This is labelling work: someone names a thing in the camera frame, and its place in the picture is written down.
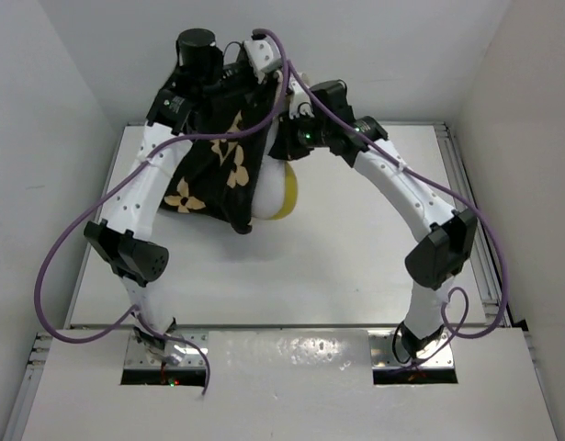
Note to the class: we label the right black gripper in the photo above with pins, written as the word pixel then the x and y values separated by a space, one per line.
pixel 288 149

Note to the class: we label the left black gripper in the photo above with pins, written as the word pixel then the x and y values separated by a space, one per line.
pixel 255 85

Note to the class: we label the cream yellow pillow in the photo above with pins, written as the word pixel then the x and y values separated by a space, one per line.
pixel 276 189

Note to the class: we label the black floral pillowcase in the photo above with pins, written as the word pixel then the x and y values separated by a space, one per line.
pixel 218 176

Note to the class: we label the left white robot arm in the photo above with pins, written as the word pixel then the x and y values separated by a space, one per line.
pixel 122 238

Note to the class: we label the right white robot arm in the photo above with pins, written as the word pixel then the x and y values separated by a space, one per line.
pixel 444 235

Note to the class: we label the white front cover board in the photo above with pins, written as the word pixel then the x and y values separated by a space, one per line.
pixel 291 385

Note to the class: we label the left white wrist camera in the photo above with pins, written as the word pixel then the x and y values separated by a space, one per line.
pixel 262 58

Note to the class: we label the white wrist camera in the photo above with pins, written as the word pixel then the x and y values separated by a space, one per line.
pixel 299 103
pixel 262 58

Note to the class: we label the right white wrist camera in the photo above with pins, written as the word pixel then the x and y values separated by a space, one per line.
pixel 299 103

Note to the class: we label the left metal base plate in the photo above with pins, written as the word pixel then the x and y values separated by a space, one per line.
pixel 144 355

